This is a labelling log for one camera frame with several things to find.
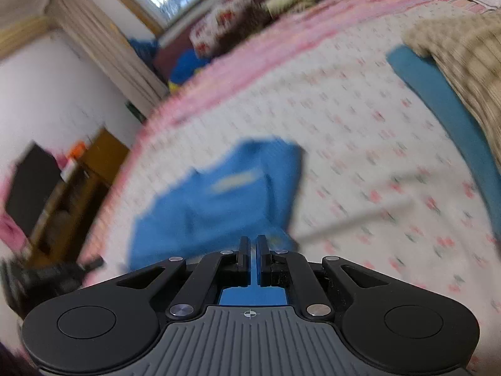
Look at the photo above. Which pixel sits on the maroon headboard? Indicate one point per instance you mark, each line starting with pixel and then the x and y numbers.
pixel 168 53

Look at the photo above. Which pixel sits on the pink striped blanket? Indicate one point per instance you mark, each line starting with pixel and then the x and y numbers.
pixel 274 35

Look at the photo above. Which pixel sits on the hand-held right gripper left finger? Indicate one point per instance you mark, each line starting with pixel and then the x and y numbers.
pixel 244 256

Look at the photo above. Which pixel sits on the orange object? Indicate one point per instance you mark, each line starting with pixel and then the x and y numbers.
pixel 77 149

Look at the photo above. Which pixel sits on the black monitor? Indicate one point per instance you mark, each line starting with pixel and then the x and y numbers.
pixel 33 188

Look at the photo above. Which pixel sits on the wooden desk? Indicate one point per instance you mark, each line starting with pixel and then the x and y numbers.
pixel 98 156

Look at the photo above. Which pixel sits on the pink bag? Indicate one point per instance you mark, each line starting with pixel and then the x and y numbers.
pixel 9 219

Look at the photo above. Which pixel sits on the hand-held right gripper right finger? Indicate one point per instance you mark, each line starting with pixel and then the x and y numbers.
pixel 261 256

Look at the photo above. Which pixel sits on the floral red pillow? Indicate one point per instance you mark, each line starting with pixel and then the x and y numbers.
pixel 225 17

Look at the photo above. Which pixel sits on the blue yellow striped knit sweater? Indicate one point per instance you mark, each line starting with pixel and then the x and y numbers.
pixel 219 203

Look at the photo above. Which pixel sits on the teal folded cloth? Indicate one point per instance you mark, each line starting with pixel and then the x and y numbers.
pixel 442 98

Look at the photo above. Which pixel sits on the bright blue cloth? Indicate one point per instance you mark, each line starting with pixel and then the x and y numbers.
pixel 188 66

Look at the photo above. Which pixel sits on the beige curtain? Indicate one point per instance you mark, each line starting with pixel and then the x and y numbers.
pixel 105 43

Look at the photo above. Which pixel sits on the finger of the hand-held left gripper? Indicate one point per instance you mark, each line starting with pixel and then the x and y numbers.
pixel 92 263

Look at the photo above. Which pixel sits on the green object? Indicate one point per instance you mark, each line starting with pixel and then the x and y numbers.
pixel 134 111

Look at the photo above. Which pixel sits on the cherry print bedsheet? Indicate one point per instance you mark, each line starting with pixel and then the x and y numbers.
pixel 372 156

